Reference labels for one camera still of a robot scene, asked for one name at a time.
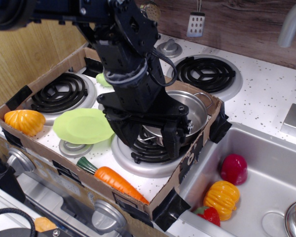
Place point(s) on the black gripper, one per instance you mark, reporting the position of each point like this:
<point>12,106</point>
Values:
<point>139,98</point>

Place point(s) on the green toy broccoli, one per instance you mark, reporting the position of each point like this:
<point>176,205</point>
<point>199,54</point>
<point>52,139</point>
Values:
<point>101,80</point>

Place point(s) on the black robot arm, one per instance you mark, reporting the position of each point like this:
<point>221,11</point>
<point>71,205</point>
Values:
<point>124,40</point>

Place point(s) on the stainless steel pot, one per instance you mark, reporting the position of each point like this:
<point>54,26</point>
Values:
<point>198,105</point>

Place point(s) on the front right black burner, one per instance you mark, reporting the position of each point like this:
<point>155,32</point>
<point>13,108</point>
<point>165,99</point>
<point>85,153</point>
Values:
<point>145,159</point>

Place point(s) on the black burner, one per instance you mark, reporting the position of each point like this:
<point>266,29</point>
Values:
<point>145,159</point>
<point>67,92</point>
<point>212,74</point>

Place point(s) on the orange toy carrot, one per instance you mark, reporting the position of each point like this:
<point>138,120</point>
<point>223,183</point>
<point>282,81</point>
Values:
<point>111,178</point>

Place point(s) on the green plastic plate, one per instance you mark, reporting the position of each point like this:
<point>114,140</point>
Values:
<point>83,126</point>

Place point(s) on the silver knob under plate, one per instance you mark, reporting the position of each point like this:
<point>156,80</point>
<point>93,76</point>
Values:
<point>71,150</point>

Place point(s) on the back right black burner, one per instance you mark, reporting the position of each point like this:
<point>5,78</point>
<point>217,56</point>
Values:
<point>212,74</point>

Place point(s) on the silver knob on stovetop back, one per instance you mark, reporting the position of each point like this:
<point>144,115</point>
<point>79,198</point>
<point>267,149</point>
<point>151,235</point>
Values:
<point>170,49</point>

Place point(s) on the cardboard fence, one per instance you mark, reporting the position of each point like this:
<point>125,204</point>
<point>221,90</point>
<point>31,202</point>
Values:
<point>165,205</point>

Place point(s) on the red toy pepper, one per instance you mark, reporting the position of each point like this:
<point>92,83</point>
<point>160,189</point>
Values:
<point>234,169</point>

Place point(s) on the orange toy pumpkin in sink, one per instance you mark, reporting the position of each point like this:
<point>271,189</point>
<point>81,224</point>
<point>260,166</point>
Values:
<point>223,196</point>

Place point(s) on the silver stove front knob right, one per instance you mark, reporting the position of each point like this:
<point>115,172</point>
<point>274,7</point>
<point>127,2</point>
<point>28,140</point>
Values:
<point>106,218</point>

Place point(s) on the silver stove knob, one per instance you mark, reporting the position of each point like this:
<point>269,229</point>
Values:
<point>106,218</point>
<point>19,162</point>

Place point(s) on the front left black burner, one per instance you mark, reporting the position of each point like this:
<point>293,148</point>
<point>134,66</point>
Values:
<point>67,92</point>

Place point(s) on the red toy strawberry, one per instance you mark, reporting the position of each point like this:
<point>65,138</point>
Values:
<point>208,213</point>

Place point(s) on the silver sink basin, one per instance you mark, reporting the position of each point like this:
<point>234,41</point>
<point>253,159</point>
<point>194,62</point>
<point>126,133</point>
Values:
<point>268,192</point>

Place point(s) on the hanging silver spatula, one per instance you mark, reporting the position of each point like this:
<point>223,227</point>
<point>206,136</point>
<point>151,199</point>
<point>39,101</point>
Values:
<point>196,22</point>

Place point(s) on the hanging slotted spoon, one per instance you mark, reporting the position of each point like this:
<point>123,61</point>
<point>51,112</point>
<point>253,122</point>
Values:
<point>151,10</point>

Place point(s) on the orange toy pumpkin half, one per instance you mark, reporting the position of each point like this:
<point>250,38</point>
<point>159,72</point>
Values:
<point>28,122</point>

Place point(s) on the silver stove front knob left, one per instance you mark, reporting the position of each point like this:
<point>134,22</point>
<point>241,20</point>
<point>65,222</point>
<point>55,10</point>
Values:
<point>19,162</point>

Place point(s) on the orange toy piece bottom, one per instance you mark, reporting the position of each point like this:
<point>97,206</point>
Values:
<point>43,224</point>

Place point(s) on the silver faucet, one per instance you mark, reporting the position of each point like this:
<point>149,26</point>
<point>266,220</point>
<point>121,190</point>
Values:
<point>288,30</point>

